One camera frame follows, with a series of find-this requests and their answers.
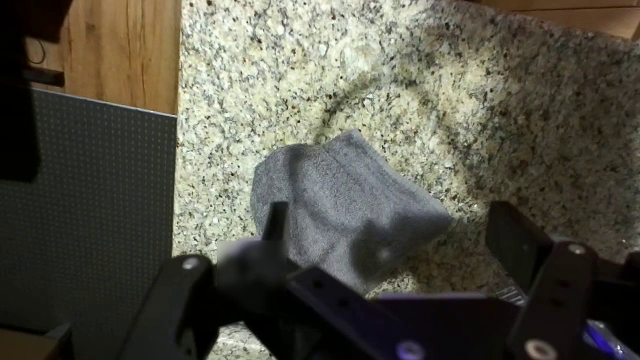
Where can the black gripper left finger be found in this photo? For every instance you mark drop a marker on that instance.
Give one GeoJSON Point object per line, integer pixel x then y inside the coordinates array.
{"type": "Point", "coordinates": [221, 313]}

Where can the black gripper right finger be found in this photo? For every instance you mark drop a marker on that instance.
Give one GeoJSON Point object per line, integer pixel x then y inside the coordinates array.
{"type": "Point", "coordinates": [560, 293]}

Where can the gray cloth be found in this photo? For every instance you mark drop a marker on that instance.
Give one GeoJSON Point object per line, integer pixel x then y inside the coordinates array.
{"type": "Point", "coordinates": [332, 192]}

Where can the dark gray dotted panel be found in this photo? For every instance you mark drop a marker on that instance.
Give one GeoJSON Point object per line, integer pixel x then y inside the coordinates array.
{"type": "Point", "coordinates": [87, 213]}

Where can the light wooden chair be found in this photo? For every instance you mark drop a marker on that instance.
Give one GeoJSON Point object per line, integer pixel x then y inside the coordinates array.
{"type": "Point", "coordinates": [586, 20]}

